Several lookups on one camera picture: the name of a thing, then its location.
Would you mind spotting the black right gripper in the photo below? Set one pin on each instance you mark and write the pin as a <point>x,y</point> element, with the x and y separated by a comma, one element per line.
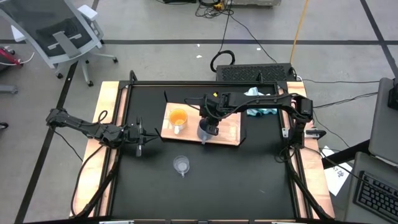
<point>213,109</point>

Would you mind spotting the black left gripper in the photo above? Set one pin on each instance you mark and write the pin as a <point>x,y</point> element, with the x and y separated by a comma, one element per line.
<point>135,137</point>

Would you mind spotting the grey mug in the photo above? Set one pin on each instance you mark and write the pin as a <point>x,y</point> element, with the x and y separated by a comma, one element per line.
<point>202,133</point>

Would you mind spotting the yellow and white mug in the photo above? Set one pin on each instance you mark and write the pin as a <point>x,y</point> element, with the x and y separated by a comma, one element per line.
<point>178,117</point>

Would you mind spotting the clear glass cup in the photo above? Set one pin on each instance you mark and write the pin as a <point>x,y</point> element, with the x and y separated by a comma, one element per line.
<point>181,164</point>

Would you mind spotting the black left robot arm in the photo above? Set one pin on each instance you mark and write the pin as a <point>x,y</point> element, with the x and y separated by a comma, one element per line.
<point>81,126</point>

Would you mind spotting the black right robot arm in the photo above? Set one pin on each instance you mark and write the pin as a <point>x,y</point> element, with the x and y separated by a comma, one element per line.
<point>264,101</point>

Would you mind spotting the wooden cutting board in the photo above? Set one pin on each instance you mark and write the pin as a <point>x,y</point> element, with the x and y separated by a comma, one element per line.
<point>230,130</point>

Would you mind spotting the light blue cloth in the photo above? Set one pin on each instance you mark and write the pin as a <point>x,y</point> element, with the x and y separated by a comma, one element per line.
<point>255,91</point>

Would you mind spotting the black perforated computer case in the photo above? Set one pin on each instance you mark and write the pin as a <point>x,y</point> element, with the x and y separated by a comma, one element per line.
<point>248,73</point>

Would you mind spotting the wooden table side board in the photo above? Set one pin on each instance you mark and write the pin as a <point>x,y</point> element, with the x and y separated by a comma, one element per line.
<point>318,189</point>
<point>93,174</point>

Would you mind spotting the black clamp device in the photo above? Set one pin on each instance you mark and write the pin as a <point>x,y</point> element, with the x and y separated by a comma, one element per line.
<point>315,133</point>

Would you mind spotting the yellow plug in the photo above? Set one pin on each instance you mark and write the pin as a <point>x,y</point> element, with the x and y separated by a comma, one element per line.
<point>218,5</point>

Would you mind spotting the grey office chair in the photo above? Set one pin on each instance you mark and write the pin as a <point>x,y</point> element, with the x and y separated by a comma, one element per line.
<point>66,43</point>

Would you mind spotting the grey box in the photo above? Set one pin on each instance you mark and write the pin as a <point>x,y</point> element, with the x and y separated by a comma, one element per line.
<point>255,2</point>

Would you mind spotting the white paper sheet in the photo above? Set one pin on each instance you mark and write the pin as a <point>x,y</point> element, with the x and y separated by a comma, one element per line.
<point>339,180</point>

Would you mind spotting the grey metal foot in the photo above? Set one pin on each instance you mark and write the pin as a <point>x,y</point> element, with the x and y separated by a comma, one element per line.
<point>7,89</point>

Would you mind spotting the red tool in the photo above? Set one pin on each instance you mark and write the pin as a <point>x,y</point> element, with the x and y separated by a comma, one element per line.
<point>9,56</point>

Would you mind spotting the grey laptop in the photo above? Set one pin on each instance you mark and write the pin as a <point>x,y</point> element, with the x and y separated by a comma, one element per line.
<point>384,124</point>

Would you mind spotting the black keyboard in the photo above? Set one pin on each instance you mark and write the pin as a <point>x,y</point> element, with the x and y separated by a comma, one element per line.
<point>376,196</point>

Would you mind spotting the black frame strut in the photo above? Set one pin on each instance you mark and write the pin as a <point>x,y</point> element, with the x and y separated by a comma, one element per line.
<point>100,186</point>
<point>306,186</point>

